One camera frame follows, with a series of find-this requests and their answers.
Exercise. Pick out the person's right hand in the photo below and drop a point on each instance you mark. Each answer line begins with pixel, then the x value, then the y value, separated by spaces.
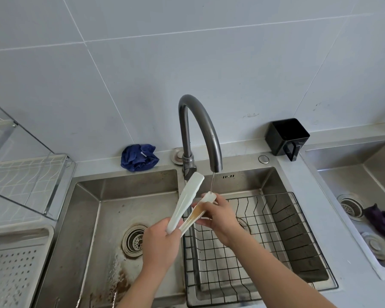
pixel 224 222

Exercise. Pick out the person's left hand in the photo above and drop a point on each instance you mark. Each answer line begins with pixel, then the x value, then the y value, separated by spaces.
pixel 157 243

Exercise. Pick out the person's left fingers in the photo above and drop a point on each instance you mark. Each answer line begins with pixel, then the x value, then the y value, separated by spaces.
pixel 178 235

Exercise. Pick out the person's right thumb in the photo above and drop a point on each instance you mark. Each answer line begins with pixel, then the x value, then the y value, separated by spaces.
pixel 218 202

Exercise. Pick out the white plastic tongs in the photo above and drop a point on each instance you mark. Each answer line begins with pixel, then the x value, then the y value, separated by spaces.
pixel 184 198

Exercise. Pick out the person's right forearm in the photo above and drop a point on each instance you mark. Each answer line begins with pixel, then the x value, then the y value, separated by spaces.
pixel 276 272

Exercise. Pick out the person's left forearm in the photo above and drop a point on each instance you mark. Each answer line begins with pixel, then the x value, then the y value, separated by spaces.
pixel 144 288

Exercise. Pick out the water stream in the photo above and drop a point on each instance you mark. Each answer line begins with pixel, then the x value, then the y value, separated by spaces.
pixel 212 182

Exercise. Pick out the sink drain under basket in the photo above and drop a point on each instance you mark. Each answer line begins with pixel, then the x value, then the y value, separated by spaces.
pixel 244 225

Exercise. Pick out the round metal drain strainer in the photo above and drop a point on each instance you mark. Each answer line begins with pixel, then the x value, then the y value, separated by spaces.
pixel 134 242

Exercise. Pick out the round metal sink hole cap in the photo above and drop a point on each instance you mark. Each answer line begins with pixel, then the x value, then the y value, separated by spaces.
pixel 177 156

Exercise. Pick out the round metal drain knob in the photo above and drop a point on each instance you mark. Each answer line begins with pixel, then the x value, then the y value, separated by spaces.
pixel 263 159

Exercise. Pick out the grey gooseneck faucet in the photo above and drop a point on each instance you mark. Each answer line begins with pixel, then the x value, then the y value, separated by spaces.
pixel 208 125

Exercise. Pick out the stainless steel double sink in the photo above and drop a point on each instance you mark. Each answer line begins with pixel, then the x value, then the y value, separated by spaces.
pixel 93 221

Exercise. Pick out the blue crumpled cloth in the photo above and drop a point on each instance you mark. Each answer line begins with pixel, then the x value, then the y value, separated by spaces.
pixel 138 157

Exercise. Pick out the black square plastic container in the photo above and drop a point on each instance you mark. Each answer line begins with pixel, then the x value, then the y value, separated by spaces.
pixel 285 136

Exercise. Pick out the stainless steel single sink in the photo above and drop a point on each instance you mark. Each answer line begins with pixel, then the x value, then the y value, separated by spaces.
pixel 343 176

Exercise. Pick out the small metal drain strainer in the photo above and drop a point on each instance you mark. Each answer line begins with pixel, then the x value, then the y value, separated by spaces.
pixel 351 206

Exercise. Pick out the grey round sink stopper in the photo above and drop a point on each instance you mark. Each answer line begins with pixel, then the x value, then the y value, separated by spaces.
pixel 376 246

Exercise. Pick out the purple crumpled cloth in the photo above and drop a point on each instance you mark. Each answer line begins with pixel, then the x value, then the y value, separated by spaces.
pixel 383 222

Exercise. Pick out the white perforated drain tray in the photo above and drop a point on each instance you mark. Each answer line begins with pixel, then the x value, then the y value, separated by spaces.
pixel 14 269

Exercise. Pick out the clear plastic dish rack cover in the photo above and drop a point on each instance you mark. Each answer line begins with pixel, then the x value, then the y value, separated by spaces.
pixel 25 147

